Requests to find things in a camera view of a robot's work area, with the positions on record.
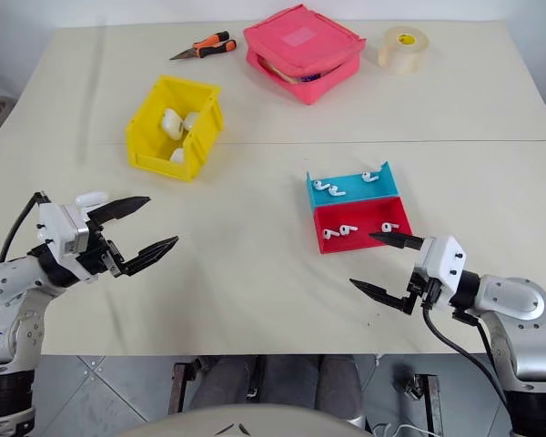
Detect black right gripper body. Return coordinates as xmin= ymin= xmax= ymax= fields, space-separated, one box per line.
xmin=401 ymin=269 xmax=440 ymax=316

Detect yellow plastic bin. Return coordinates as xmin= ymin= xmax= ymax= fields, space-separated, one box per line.
xmin=125 ymin=75 xmax=227 ymax=183

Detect grey robot torso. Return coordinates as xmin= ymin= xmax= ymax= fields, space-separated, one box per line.
xmin=113 ymin=402 xmax=369 ymax=437

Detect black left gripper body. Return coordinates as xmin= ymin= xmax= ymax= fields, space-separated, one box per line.
xmin=76 ymin=220 xmax=129 ymax=283

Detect clear adhesive tape roll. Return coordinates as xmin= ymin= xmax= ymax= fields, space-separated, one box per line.
xmin=376 ymin=25 xmax=430 ymax=76

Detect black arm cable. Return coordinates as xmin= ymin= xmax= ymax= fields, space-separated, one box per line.
xmin=420 ymin=302 xmax=513 ymax=415
xmin=0 ymin=190 xmax=51 ymax=265

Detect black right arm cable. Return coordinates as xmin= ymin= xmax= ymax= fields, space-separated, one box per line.
xmin=420 ymin=302 xmax=513 ymax=415

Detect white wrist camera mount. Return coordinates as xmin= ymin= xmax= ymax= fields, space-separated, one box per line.
xmin=35 ymin=202 xmax=96 ymax=279
xmin=413 ymin=235 xmax=468 ymax=311

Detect blue plastic tray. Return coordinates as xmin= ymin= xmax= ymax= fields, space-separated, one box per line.
xmin=306 ymin=159 xmax=400 ymax=211

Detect black metal frame bar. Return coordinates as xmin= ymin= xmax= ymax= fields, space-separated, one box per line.
xmin=404 ymin=372 xmax=445 ymax=437
xmin=167 ymin=361 xmax=197 ymax=415

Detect white floor cable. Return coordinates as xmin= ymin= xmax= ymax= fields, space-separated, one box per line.
xmin=371 ymin=422 xmax=438 ymax=437

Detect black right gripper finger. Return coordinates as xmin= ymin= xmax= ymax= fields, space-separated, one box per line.
xmin=349 ymin=278 xmax=415 ymax=316
xmin=368 ymin=231 xmax=426 ymax=252

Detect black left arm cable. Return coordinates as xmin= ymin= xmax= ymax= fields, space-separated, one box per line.
xmin=0 ymin=190 xmax=51 ymax=265

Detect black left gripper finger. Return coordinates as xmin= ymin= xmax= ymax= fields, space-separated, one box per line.
xmin=86 ymin=196 xmax=152 ymax=227
xmin=117 ymin=235 xmax=180 ymax=277

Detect orange black handled pliers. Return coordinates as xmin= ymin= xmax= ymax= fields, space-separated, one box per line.
xmin=168 ymin=30 xmax=238 ymax=63

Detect red plastic tray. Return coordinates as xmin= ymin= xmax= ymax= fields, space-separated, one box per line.
xmin=312 ymin=195 xmax=414 ymax=255

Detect pink fabric zip pouch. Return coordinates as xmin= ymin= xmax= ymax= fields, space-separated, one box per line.
xmin=242 ymin=3 xmax=368 ymax=107

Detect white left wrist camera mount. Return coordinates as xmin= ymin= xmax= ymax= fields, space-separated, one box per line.
xmin=35 ymin=202 xmax=96 ymax=279

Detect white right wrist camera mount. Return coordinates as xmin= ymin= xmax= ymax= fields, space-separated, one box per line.
xmin=413 ymin=235 xmax=468 ymax=311

